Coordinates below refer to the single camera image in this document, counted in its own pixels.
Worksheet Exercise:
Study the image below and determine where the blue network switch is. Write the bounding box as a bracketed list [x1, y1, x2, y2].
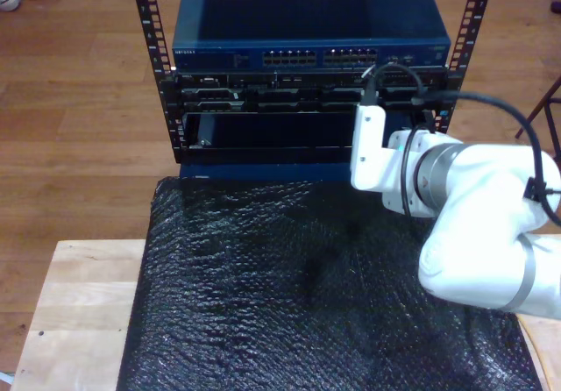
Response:
[171, 0, 452, 73]

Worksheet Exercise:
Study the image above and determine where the blue base plate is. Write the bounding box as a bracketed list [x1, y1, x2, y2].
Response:
[179, 160, 356, 182]

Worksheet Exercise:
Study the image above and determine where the black rack drawer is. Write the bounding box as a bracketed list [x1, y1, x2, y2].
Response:
[181, 110, 442, 164]

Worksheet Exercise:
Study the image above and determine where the black perforated rack frame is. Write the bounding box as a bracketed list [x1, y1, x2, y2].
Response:
[128, 0, 499, 165]

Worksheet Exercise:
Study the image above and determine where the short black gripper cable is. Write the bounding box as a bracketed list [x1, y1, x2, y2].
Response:
[401, 109, 436, 219]

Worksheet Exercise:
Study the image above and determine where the black bubble wrap mat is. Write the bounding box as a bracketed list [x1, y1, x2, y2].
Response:
[117, 175, 543, 391]

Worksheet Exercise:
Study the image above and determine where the black rack server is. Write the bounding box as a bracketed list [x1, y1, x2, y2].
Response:
[174, 71, 448, 114]

